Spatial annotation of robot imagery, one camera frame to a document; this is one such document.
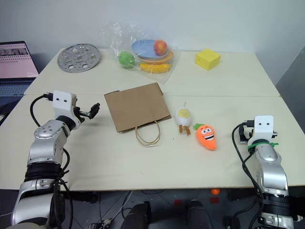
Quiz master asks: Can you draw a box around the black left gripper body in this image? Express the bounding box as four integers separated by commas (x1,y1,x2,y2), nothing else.
72,105,92,124

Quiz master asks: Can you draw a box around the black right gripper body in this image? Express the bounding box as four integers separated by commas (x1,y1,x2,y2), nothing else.
238,124,254,145

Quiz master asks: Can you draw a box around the clear plastic bag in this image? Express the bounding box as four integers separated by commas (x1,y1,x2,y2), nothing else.
100,21,181,84

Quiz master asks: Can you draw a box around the green zip tie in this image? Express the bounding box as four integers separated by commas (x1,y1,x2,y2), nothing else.
247,140,279,152

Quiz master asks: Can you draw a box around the orange carrot plush toy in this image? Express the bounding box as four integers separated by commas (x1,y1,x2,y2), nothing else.
193,123,218,151

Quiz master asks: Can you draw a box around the round perforated metal steamer plate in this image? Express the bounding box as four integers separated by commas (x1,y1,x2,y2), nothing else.
57,43,102,73

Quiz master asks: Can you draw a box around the green toy apple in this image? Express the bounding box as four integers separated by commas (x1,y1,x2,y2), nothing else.
118,51,137,70

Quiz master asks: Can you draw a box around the egg plush toy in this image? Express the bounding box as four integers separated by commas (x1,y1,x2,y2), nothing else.
175,102,193,136

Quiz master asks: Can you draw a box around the yellow toy banana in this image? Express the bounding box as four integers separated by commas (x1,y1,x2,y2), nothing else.
139,62,172,74

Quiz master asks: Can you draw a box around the blue plate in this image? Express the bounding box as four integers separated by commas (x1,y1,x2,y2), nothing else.
131,39,171,61

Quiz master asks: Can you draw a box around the open laptop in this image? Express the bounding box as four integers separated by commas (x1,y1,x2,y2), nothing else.
0,41,40,115

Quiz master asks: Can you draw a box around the yellow cheese foam block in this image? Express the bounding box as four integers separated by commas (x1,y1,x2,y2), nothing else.
195,49,222,71

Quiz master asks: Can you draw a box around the red toy apple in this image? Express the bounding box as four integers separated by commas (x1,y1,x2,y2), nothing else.
153,39,168,56

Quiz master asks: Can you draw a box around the orange plate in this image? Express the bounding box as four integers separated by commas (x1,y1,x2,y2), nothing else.
137,50,174,65

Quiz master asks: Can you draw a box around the dark rounded shape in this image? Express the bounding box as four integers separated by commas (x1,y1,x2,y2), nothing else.
125,201,152,229
186,199,211,229

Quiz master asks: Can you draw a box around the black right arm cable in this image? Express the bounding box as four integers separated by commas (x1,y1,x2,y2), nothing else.
232,120,265,201

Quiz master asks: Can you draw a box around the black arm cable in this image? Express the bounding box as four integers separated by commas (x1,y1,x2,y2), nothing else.
30,92,54,127
232,120,265,201

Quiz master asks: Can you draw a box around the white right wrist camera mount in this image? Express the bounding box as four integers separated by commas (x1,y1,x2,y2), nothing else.
247,115,275,146

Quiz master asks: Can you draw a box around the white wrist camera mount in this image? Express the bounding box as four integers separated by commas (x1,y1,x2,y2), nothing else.
52,90,77,120
247,115,275,146

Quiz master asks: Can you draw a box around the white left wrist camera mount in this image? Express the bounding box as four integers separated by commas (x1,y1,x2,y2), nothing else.
52,90,77,120

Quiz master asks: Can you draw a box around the brown paper bag with handles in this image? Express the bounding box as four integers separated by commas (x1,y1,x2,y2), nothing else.
103,82,172,147

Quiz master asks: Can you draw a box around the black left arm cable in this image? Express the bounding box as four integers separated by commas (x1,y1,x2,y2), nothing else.
30,92,54,127

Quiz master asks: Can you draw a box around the white floor cable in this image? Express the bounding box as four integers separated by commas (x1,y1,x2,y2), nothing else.
102,190,133,225

